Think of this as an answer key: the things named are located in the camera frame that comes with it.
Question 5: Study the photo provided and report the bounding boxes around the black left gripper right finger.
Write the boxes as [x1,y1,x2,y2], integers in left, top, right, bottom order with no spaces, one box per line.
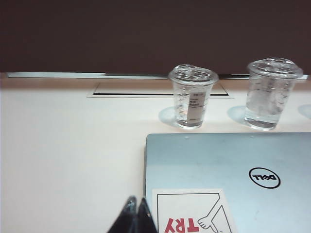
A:
[136,197,158,233]

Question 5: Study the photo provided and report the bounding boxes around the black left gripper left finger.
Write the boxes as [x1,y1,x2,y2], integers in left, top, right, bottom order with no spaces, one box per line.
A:
[106,195,138,233]

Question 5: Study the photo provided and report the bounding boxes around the clear plastic cup white label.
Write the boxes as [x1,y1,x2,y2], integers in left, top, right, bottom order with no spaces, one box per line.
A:
[168,64,220,129]

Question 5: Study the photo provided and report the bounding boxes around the silver Dell laptop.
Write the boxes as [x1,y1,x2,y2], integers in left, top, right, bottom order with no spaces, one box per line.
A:
[144,132,311,233]

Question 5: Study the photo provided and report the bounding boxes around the clear plastic cup with lid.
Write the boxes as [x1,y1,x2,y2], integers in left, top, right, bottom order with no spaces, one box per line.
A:
[244,57,304,131]

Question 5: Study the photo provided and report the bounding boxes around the white sticker red TRY print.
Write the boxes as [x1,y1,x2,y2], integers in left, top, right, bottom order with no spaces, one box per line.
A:
[152,188,239,233]

